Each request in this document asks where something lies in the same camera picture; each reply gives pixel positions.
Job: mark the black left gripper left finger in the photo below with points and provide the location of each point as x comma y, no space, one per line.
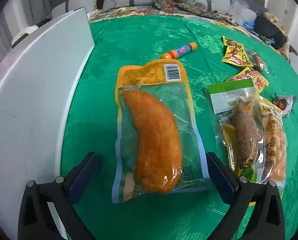
35,218

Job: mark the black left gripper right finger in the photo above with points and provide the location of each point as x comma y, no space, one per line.
267,219

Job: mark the brown meat vacuum packet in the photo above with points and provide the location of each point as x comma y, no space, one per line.
234,111

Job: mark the orange chicken leg packet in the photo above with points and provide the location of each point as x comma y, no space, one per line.
158,148

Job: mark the orange blue sausage stick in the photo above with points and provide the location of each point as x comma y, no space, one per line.
180,51

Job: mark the yellow peanut snack packet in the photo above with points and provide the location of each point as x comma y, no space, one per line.
270,161

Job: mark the white triangular snack packet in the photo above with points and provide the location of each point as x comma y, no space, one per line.
285,103

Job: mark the white cardboard box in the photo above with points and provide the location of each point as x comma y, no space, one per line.
38,79

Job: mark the yellow red snack packet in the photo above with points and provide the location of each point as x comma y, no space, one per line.
259,81
235,53

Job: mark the small clear meat packet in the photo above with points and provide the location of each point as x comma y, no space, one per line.
257,61

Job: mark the black bag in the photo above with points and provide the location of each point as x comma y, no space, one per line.
264,27

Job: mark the green floral bedspread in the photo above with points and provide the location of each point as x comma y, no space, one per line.
92,125

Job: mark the grey pillow far right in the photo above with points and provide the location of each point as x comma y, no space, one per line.
249,2

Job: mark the grey curtain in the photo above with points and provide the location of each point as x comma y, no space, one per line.
16,16

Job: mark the clear plastic bag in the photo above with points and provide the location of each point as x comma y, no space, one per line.
236,8

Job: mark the grey pillow far left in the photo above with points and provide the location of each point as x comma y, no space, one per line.
60,7

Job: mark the floral bed sheet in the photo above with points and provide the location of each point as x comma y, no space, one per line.
223,20

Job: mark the floral patterned garment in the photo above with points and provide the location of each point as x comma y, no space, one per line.
191,7

